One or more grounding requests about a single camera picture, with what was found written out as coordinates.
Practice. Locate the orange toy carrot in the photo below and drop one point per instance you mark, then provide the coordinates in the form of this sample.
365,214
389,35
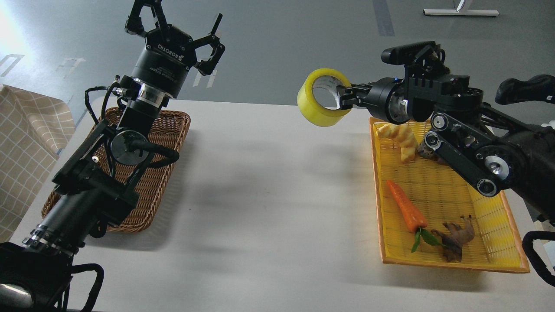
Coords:
414,219

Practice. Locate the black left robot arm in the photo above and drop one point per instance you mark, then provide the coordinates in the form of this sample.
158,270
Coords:
97,183

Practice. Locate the beige checkered cloth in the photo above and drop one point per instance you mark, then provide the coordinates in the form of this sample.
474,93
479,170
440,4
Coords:
33,128

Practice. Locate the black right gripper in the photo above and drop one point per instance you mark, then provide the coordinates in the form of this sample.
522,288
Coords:
385,99

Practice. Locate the white metal stand base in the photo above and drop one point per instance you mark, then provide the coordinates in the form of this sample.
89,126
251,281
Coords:
462,8

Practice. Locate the yellow plastic basket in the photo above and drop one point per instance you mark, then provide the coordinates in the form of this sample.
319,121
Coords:
442,196

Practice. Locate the small dark jar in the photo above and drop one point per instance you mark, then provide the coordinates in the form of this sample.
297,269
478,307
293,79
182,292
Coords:
426,152

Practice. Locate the toy croissant bread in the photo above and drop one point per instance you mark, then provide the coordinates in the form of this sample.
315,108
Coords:
403,136

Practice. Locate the yellow tape roll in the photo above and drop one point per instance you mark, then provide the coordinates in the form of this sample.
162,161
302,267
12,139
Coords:
326,79

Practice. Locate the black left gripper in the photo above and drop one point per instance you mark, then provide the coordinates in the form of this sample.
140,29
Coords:
165,61

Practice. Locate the brown toy animal figure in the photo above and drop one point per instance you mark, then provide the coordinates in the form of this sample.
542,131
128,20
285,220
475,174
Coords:
457,237

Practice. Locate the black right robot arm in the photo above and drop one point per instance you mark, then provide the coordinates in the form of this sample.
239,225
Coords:
489,149

